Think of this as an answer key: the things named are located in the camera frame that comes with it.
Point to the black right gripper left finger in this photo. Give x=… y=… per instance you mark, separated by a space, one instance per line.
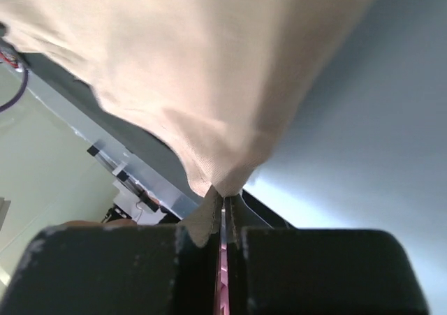
x=161 y=269

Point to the tan t-shirt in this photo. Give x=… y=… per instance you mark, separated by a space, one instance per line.
x=217 y=80

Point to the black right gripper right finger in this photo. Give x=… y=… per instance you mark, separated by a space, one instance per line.
x=315 y=271

